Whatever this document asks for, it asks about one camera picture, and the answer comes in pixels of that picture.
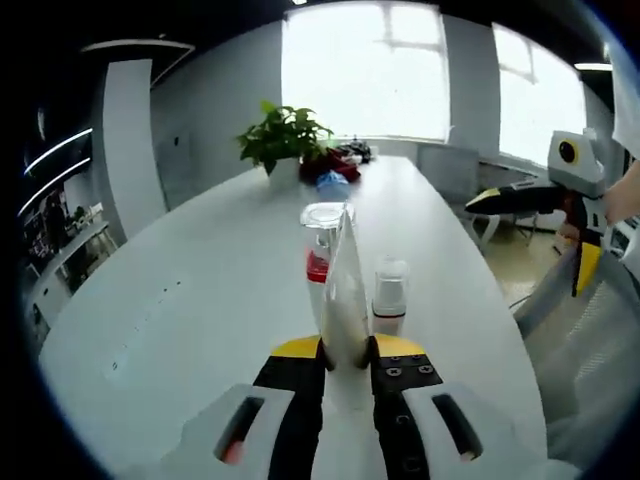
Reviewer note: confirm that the person's right hand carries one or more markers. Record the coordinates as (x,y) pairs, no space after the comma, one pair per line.
(622,197)

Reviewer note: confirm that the long white office counter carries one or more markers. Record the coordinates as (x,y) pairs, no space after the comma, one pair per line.
(75,250)

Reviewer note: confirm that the white skincare bottle clear cap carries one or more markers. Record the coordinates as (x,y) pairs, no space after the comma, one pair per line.
(390,295)

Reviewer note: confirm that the black bundle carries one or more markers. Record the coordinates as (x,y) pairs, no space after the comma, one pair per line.
(356,150)

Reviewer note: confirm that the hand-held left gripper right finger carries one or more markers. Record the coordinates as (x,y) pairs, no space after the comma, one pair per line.
(400,395)

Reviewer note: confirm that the person's white shirt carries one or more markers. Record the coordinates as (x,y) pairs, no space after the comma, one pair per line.
(627,100)

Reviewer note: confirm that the large bright window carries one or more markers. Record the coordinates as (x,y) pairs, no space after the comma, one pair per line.
(365,70)
(540,95)

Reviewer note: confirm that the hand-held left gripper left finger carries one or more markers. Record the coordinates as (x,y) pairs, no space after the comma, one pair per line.
(290,410)

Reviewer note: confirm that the red banded white skincare bottle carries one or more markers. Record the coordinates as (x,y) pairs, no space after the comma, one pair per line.
(316,265)

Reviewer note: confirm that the white skincare tube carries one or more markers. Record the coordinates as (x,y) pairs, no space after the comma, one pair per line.
(345,300)

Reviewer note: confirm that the grey mesh office chair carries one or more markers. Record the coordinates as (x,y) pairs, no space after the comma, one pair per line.
(590,350)

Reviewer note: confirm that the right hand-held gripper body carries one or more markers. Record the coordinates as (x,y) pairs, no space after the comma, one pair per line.
(580,165)

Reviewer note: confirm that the potted green plant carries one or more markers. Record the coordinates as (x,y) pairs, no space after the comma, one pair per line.
(285,140)

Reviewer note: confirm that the blue packet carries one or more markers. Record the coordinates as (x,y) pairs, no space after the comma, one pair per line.
(332,184)

